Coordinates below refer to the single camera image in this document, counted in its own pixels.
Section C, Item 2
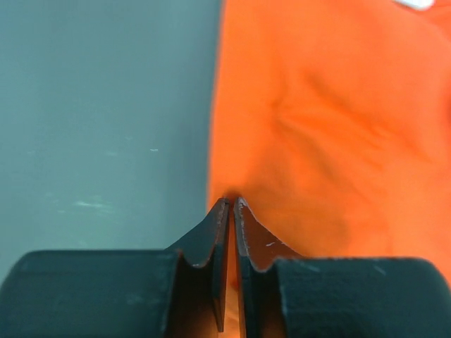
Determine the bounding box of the orange t-shirt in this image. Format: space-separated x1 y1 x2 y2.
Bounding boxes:
206 0 451 338

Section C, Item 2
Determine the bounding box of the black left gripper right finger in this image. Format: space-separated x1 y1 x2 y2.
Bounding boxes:
233 198 450 337

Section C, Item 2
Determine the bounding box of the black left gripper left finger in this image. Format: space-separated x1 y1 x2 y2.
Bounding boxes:
1 199 230 337

